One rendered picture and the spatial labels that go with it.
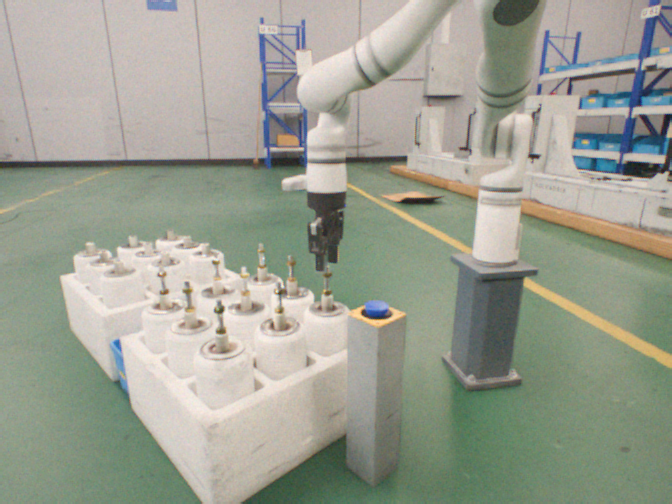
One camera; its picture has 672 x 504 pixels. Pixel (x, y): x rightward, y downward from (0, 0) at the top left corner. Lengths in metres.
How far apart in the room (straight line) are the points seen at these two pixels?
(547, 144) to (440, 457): 2.92
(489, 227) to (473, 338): 0.27
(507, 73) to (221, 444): 0.73
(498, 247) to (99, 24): 6.91
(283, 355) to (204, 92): 6.54
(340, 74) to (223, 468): 0.65
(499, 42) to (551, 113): 2.87
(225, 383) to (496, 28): 0.65
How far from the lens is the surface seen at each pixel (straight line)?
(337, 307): 0.88
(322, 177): 0.77
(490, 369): 1.14
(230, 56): 7.21
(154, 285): 1.25
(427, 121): 5.41
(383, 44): 0.72
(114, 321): 1.17
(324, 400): 0.86
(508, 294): 1.06
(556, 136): 3.53
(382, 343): 0.70
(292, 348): 0.79
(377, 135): 7.50
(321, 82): 0.75
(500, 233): 1.03
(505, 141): 1.00
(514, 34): 0.71
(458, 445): 0.97
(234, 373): 0.73
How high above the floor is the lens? 0.61
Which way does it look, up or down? 18 degrees down
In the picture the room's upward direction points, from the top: straight up
